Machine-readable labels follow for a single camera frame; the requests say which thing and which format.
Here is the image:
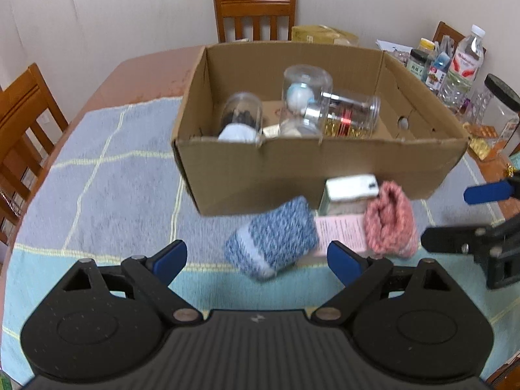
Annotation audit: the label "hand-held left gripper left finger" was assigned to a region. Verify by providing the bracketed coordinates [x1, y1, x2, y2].
[61, 240, 202, 328]

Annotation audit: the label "cardboard box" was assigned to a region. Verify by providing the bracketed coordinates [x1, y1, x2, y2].
[171, 42, 470, 217]

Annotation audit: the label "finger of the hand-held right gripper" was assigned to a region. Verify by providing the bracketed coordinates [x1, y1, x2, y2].
[464, 173, 520, 206]
[420, 215, 520, 291]

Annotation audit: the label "blue white round toy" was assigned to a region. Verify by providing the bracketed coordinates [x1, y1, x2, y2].
[286, 82, 314, 110]

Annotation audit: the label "pink paper leaflet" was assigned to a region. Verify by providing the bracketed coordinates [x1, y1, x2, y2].
[315, 214, 368, 258]

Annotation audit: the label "white green carton box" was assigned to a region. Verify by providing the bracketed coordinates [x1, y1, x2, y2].
[319, 181, 368, 217]

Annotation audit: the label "wooden chair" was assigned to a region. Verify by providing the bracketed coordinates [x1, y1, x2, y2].
[0, 63, 70, 244]
[212, 0, 298, 43]
[433, 21, 486, 55]

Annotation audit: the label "orange packet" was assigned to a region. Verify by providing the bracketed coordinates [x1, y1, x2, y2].
[463, 124, 498, 139]

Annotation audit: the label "white power bank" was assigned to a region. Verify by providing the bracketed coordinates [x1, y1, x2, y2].
[326, 175, 380, 202]

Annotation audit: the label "tall clear plastic jar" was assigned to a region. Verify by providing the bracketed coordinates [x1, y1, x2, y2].
[278, 64, 334, 137]

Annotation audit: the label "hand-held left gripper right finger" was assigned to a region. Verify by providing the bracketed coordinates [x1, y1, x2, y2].
[311, 240, 451, 326]

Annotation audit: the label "pink knit sock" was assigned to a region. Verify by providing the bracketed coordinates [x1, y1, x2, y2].
[363, 181, 419, 258]

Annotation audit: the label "gold foil packet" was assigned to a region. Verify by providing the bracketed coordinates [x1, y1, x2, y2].
[469, 138, 498, 161]

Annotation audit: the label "grey teal checked tablecloth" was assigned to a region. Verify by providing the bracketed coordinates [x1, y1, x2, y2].
[0, 95, 502, 386]

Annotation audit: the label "dark glass jar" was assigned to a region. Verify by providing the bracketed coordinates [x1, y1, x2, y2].
[408, 49, 437, 84]

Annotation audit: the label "clear plastic jar dark contents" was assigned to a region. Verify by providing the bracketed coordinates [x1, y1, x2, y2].
[219, 91, 264, 141]

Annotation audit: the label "yellowish wrapped package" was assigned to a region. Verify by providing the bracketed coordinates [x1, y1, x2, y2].
[290, 24, 360, 47]

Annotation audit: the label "blue small bottle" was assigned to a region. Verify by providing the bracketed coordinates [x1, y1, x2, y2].
[431, 53, 451, 76]

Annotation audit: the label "blue knit sock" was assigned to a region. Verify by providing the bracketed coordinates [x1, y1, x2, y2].
[225, 196, 319, 280]

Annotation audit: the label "white papers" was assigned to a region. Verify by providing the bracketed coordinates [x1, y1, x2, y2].
[376, 40, 412, 57]

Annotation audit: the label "clear water bottle red label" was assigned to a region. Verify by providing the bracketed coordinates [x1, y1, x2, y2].
[441, 24, 486, 106]

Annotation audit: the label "clear jar black lid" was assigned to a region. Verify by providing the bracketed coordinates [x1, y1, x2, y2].
[473, 74, 520, 159]

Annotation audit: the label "clear jar metal lid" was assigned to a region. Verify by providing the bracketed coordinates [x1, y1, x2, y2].
[305, 90, 382, 139]

